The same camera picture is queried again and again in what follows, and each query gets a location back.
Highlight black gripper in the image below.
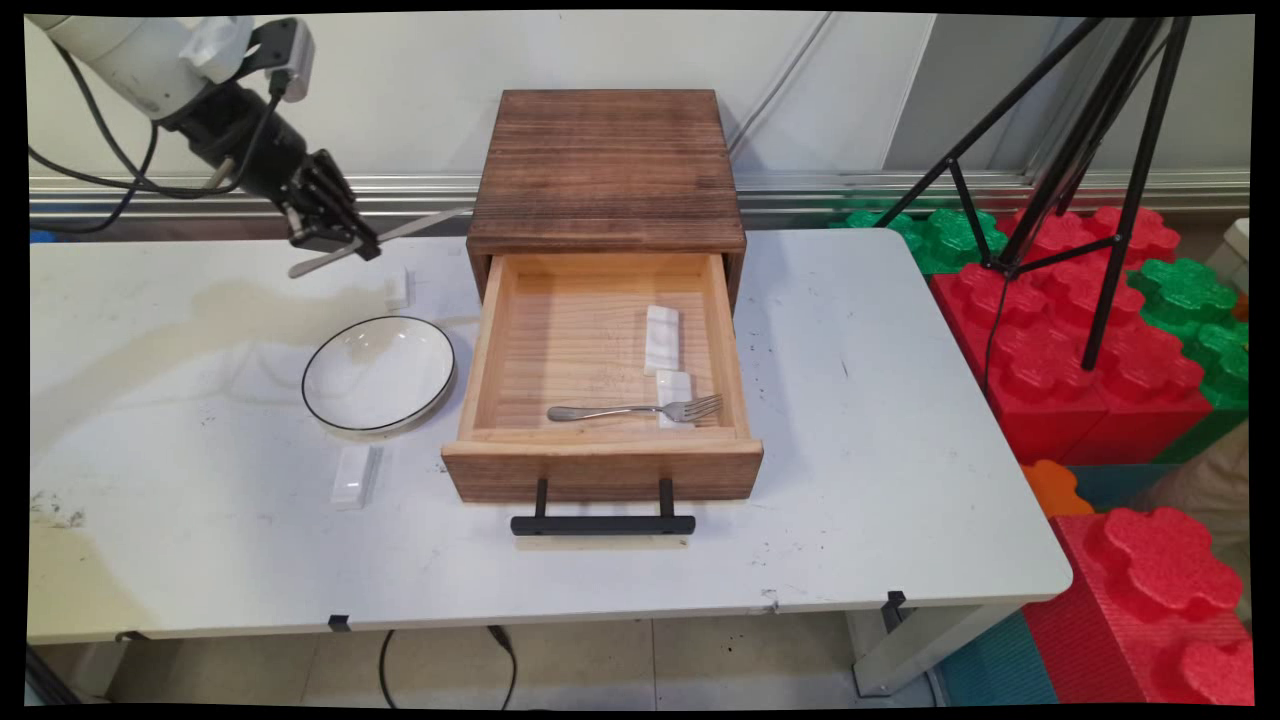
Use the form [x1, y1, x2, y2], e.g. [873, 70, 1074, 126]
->
[160, 80, 383, 263]

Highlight silver metal table knife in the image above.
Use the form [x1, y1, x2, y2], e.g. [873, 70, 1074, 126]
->
[288, 207, 472, 280]

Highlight white plate with black rim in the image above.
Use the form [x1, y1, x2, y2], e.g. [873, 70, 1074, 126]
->
[301, 316, 458, 435]

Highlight long white cutlery rest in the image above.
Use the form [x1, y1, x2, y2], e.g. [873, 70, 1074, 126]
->
[331, 445, 385, 512]
[643, 305, 682, 378]

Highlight dark wooden drawer cabinet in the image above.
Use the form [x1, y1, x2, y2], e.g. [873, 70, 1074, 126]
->
[465, 89, 748, 313]

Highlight light wooden drawer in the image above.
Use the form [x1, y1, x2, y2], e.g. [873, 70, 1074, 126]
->
[441, 252, 764, 504]

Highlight silver metal fork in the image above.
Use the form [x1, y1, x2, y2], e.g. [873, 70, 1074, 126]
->
[547, 394, 724, 426]

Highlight green foam building block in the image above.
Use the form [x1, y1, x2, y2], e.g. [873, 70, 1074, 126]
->
[1128, 257, 1251, 463]
[830, 205, 1011, 277]

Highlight white table leg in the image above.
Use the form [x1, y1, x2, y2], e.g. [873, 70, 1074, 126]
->
[846, 600, 1023, 699]

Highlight large red foam block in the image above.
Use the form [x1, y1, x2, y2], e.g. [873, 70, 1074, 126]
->
[930, 205, 1214, 467]
[1022, 506, 1256, 707]

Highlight orange foam block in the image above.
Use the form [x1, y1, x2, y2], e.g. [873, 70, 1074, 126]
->
[1020, 459, 1097, 519]

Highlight teal foam floor mat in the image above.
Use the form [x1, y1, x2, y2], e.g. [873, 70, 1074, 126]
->
[935, 610, 1063, 707]

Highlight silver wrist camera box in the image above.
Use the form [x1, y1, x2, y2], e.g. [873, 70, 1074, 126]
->
[240, 18, 317, 104]

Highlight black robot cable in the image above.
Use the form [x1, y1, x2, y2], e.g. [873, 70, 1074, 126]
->
[28, 88, 287, 199]
[28, 42, 161, 237]

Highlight black metal drawer handle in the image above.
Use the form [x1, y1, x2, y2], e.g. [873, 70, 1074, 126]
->
[510, 478, 697, 538]

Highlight white wall cable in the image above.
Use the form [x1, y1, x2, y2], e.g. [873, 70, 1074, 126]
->
[728, 12, 837, 153]

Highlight black cable under table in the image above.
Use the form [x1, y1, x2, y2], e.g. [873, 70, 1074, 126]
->
[377, 626, 519, 712]

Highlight aluminium wall rail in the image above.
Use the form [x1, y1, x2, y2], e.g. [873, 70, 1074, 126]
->
[28, 171, 1251, 223]

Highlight black camera tripod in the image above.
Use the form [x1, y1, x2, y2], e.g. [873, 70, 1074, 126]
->
[875, 16, 1197, 373]

